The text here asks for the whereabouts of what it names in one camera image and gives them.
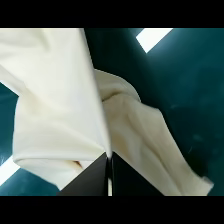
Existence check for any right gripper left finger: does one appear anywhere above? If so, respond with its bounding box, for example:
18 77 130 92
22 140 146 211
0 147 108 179
56 152 109 197

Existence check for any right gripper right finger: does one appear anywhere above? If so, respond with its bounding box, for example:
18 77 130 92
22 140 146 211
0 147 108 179
111 151 158 197

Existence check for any cream shirt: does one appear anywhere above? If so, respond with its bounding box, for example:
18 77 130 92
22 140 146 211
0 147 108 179
0 27 215 197

